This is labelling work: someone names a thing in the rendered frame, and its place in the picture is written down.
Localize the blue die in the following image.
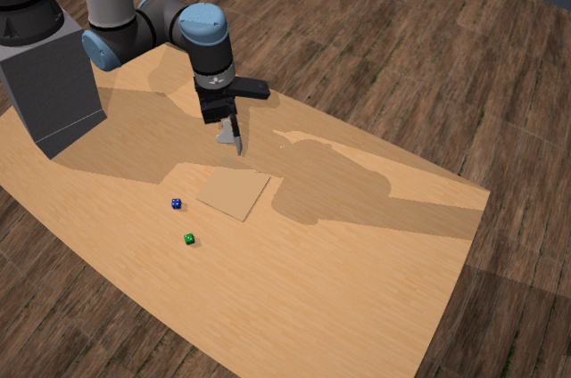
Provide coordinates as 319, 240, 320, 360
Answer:
171, 199, 181, 210

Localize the green die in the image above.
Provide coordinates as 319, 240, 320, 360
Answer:
184, 233, 194, 245

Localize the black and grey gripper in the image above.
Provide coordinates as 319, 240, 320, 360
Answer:
194, 77, 243, 156

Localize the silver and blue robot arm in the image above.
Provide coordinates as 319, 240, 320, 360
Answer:
0, 0, 270, 100

